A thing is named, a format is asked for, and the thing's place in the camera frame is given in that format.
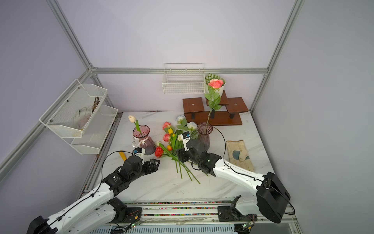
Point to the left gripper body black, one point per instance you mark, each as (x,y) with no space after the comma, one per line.
(144,169)

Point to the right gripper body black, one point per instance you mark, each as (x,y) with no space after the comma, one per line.
(190,156)

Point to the orange tulip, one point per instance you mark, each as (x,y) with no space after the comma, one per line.
(171,153)

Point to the red rose flower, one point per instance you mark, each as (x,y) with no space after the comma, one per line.
(159,152)

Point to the pink rose flower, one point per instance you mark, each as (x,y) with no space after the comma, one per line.
(213,102)
(166,125)
(167,138)

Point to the cream white tulip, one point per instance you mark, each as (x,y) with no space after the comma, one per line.
(134,120)

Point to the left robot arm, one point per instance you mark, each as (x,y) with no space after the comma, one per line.
(99,206)

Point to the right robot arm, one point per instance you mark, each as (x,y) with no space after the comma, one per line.
(271,195)

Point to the wide purple glass vase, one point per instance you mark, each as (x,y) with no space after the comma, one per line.
(142,139)

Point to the tall purple ribbed glass vase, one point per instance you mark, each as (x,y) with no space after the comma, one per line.
(204,130)

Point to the white rose lower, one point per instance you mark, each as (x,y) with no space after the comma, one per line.
(192,126)

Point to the white rose near stand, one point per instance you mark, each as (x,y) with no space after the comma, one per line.
(180,119)

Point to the beige glove with red trim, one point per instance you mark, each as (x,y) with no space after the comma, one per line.
(239,156)

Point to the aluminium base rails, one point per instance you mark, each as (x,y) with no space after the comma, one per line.
(195,217)

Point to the items in mesh shelf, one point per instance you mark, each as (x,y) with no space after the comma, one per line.
(83,115)

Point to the white mesh two-tier shelf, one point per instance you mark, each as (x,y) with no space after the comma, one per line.
(59,118)

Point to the potted green plant white pot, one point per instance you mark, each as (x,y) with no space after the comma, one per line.
(216,82)

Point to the yellow handled tool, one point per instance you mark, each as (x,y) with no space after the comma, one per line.
(123,155)

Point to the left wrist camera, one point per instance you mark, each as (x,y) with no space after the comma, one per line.
(140,152)

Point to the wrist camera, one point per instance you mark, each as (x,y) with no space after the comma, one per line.
(186,137)
(140,152)

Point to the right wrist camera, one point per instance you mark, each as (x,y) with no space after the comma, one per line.
(186,137)

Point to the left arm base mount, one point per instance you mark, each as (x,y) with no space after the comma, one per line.
(123,213)

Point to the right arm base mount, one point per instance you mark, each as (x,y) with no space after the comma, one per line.
(230,213)

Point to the white wire wall basket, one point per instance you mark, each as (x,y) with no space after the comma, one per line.
(184,83)

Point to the aluminium frame back rail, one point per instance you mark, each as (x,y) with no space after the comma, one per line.
(101,71)

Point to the aluminium frame post right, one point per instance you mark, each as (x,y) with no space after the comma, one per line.
(297,6)

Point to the aluminium frame post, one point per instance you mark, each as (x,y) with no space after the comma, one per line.
(297,6)
(69,32)

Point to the aluminium frame post left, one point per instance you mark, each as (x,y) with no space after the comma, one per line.
(69,32)

